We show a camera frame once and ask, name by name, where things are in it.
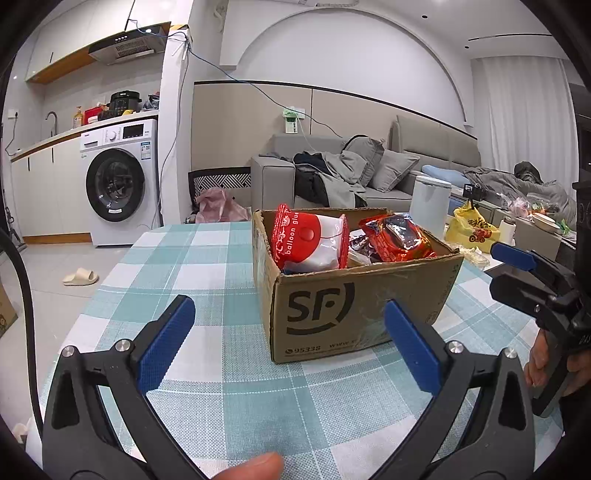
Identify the brown cardboard box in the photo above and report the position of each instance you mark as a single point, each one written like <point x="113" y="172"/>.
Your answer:
<point x="332" y="314"/>

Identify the white trash bin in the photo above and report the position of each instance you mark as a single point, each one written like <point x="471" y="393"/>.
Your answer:
<point x="429" y="198"/>

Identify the pink plastic bag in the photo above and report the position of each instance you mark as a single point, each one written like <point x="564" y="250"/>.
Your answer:
<point x="217" y="203"/>

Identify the white curtain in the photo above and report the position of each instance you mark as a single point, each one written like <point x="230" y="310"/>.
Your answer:
<point x="521" y="115"/>

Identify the grey coffee table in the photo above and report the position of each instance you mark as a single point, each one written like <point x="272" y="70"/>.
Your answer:
<point x="531" y="244"/>

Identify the black clothing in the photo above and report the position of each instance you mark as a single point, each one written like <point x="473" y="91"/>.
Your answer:
<point x="309" y="182"/>

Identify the dark grey pillow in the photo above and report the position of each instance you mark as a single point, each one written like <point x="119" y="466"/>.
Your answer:
<point x="367" y="157"/>

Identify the red box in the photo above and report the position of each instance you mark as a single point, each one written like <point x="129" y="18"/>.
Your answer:
<point x="93" y="114"/>

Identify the black white patterned chair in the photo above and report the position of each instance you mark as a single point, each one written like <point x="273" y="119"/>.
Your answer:
<point x="221" y="177"/>

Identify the cardboard box on floor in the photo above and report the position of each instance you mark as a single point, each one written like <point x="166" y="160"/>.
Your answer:
<point x="5" y="314"/>

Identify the light grey pillow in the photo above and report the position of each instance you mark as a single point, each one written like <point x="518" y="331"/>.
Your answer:
<point x="395" y="170"/>

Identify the grey jacket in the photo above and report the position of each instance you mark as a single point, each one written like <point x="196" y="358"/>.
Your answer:
<point x="341" y="184"/>

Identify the red chocolate snack packet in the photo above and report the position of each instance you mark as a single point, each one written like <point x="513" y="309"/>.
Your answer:
<point x="397" y="240"/>

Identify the beige slipper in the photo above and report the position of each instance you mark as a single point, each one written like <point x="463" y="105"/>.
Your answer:
<point x="81" y="277"/>

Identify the metal faucet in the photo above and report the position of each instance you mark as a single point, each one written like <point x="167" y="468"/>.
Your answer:
<point x="54" y="121"/>

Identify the grey sofa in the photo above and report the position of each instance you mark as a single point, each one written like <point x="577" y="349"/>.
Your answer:
<point x="272" y="180"/>

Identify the person's right hand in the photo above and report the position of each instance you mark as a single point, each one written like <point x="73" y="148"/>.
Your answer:
<point x="534" y="367"/>

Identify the grey blanket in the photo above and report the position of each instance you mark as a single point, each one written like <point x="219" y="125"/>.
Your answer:
<point x="498" y="184"/>

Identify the yellow plastic bag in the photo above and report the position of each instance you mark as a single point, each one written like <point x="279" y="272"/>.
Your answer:
<point x="471" y="230"/>

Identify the white washing machine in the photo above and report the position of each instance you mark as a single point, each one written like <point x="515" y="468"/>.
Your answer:
<point x="115" y="184"/>

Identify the red white balloon packet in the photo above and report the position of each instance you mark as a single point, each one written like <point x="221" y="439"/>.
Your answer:
<point x="318" y="240"/>

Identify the white paper roll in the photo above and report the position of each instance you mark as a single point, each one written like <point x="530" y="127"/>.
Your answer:
<point x="508" y="232"/>

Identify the dark cloth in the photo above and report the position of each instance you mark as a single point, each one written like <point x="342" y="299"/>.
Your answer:
<point x="528" y="171"/>

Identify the white wall cabinet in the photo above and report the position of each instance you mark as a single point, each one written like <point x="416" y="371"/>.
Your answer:
<point x="69" y="37"/>

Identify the black pressure cooker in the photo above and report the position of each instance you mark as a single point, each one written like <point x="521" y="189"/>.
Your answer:
<point x="124" y="101"/>

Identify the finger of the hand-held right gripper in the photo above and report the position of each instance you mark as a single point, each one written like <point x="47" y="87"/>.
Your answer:
<point x="517" y="290"/>
<point x="512" y="254"/>

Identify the small black camera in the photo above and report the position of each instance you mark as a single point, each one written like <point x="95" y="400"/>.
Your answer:
<point x="473" y="190"/>

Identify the light blue pillow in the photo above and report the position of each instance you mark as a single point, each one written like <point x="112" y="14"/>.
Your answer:
<point x="438" y="173"/>

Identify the beige takeout bowl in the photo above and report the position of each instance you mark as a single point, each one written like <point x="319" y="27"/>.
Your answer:
<point x="546" y="224"/>

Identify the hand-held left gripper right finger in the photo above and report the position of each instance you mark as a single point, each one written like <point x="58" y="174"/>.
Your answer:
<point x="413" y="346"/>

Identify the person's left hand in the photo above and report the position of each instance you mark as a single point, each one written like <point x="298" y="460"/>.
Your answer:
<point x="254" y="468"/>

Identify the green white wall device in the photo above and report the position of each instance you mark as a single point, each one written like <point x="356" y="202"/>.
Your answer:
<point x="292" y="123"/>

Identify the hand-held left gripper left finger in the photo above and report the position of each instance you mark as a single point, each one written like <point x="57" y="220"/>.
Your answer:
<point x="166" y="346"/>

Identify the yellow bottle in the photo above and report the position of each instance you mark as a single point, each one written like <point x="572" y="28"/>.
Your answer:
<point x="77" y="119"/>

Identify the silver range hood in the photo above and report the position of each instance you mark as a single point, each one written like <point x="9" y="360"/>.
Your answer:
<point x="129" y="46"/>

